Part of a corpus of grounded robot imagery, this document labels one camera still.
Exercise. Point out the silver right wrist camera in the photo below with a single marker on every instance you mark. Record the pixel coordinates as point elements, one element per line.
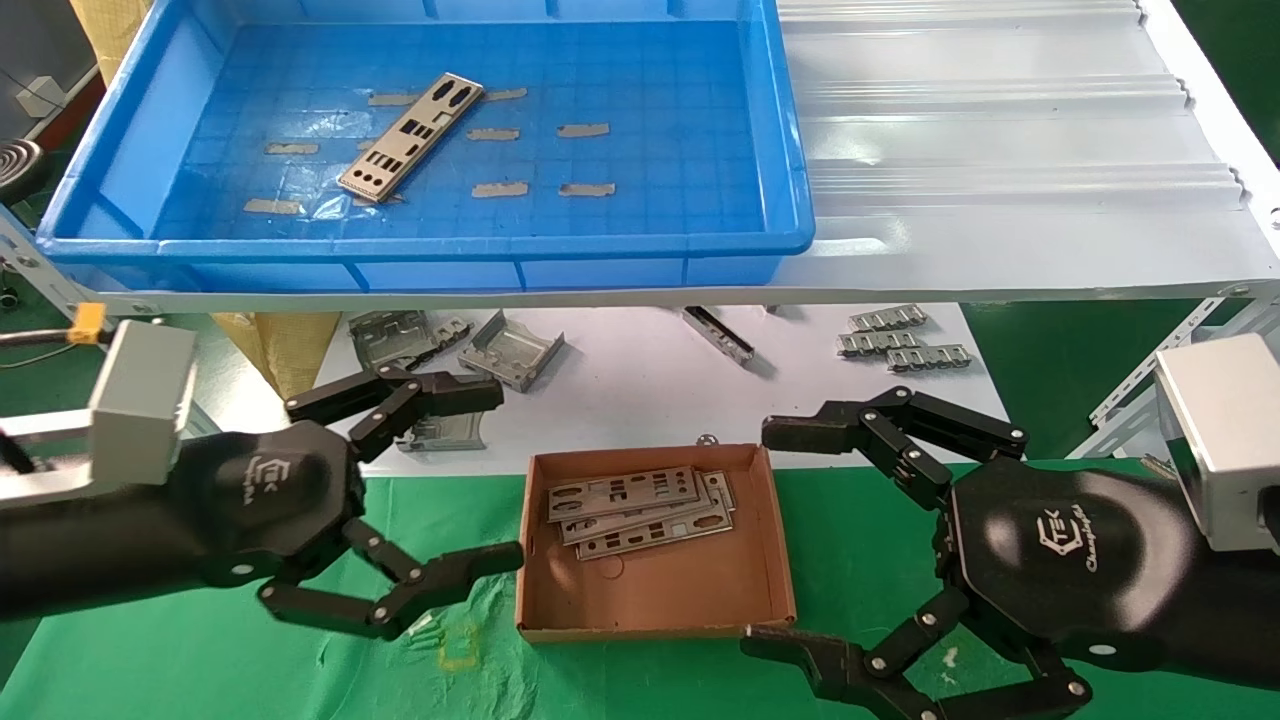
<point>1220,440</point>

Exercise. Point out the large grey metal bracket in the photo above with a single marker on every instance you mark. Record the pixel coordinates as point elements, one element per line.
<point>390,338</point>

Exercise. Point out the blue plastic tray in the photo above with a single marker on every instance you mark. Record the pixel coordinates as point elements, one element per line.
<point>650,150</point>

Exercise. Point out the yellow woven sack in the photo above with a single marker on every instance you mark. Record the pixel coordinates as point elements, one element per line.
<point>285,350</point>
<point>110,30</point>

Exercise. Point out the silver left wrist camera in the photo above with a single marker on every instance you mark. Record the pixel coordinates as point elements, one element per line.
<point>140,400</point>

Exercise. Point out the brown cardboard box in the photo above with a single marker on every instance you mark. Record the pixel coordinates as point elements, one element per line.
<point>660,590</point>

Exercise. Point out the black coiled object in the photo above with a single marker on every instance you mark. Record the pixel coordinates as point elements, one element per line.
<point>18,165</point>

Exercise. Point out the green cloth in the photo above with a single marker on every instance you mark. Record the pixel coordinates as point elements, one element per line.
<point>850,560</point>

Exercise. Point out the white corrugated shelf board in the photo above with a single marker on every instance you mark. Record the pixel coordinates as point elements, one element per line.
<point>1000,150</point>

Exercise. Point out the small white tape scraps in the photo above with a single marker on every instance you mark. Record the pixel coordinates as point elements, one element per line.
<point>428,628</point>

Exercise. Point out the yellow tape square mark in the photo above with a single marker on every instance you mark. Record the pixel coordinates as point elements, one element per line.
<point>460,662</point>

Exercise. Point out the white perforated shelf brace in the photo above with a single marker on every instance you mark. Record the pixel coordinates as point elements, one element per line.
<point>1150,365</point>

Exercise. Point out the small grey metal part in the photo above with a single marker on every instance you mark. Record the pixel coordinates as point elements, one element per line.
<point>452,328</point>

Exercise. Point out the flat grey metal bracket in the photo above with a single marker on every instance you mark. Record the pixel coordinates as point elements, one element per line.
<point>450,432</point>

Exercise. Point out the small white box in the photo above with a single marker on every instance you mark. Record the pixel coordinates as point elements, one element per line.
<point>40,95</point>

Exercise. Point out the white flat board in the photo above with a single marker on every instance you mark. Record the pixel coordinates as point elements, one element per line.
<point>620,400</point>

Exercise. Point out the ribbed grey metal clip strip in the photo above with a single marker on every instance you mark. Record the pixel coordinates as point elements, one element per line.
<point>880,343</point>
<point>930,357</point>
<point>887,318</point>

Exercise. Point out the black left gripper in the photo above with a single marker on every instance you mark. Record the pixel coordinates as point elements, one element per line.
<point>220,510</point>

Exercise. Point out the narrow grey metal strip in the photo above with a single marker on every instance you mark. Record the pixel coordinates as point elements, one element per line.
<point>720,335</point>

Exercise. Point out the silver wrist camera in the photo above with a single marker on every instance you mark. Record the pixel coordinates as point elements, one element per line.
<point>1220,440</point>
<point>140,400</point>

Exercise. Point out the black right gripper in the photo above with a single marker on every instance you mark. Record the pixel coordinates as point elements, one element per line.
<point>1080,560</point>

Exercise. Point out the folded grey metal tray bracket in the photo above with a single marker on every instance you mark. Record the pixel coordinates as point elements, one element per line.
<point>510,352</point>

